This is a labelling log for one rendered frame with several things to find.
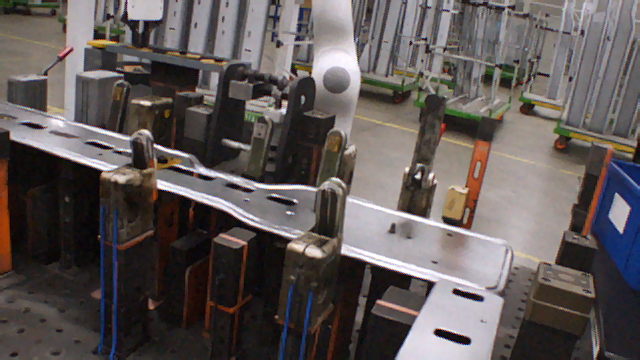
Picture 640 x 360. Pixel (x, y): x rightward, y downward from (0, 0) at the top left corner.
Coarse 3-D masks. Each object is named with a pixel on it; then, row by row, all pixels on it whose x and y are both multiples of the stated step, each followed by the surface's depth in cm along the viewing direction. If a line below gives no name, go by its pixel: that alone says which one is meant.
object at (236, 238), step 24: (216, 240) 84; (240, 240) 86; (216, 264) 85; (240, 264) 85; (216, 288) 86; (240, 288) 87; (216, 312) 87; (240, 312) 91; (216, 336) 90; (240, 336) 93
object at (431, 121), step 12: (432, 96) 100; (444, 96) 103; (432, 108) 100; (444, 108) 103; (432, 120) 104; (420, 132) 104; (432, 132) 104; (420, 144) 105; (432, 144) 103; (420, 156) 105; (432, 156) 103; (408, 180) 105
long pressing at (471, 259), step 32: (32, 128) 120; (64, 128) 123; (96, 128) 126; (96, 160) 106; (128, 160) 109; (192, 160) 114; (192, 192) 99; (224, 192) 101; (256, 192) 103; (288, 192) 106; (256, 224) 91; (288, 224) 92; (352, 224) 96; (384, 224) 98; (416, 224) 100; (448, 224) 101; (352, 256) 85; (384, 256) 85; (416, 256) 87; (448, 256) 89; (480, 256) 90; (512, 256) 93; (480, 288) 80
